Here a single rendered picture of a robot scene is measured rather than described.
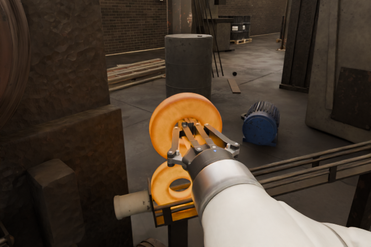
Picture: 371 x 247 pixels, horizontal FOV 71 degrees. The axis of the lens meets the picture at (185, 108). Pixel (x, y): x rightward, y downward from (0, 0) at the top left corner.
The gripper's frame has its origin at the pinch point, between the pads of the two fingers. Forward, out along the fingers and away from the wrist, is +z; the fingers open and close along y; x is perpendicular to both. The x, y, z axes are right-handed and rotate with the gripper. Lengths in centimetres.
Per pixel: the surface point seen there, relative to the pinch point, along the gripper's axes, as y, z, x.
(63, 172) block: -27.1, 5.3, -12.5
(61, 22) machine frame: -26.1, 25.6, 18.1
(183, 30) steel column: 90, 394, -27
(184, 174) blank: 1.0, 5.2, -17.7
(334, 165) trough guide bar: 45.1, 2.8, -20.0
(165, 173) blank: -3.9, 5.7, -17.0
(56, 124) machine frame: -29.8, 17.6, -6.0
